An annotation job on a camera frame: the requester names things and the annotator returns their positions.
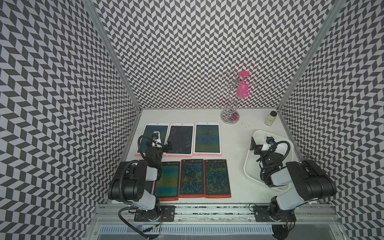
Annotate white plastic storage tray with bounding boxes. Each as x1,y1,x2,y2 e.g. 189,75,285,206
244,130,295,192

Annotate pink writing tablet colourful screen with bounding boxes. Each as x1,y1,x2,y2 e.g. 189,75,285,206
135,123,170,158

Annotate red writing tablet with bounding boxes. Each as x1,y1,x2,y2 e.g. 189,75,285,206
179,159,205,198
204,159,232,199
154,162,181,202

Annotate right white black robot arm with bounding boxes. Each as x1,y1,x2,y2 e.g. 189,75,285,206
250,137,337,222

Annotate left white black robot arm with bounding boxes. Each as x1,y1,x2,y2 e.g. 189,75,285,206
107,132,173,221

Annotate small glass jar black lid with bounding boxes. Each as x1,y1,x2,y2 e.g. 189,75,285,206
265,111,278,126

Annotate pink plastic goblet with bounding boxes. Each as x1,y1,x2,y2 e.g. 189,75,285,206
236,71,250,99

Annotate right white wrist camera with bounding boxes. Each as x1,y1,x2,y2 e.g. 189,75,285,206
262,136,276,151

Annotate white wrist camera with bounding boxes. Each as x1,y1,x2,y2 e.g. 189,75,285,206
151,131,163,148
262,136,276,151

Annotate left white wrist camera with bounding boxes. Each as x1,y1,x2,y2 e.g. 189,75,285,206
151,131,163,148

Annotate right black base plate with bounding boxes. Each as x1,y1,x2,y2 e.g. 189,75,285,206
252,205,297,224

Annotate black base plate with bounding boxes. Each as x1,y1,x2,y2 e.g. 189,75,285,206
252,205,297,224
134,205,176,222

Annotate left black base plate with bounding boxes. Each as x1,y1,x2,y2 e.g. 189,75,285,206
134,205,176,222

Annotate aluminium front rail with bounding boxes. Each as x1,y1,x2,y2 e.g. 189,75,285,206
90,204,341,225

